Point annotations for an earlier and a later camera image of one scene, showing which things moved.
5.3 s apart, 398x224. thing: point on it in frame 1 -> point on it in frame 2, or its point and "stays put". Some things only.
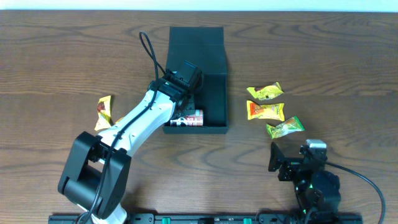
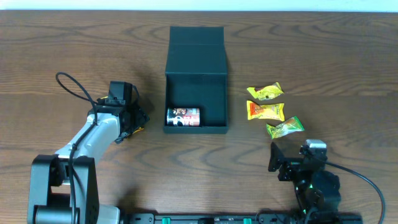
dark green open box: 204,46 stays put
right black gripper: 286,166 stays put
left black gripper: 186,106 -> 137,116
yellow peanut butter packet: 273,111 stays put
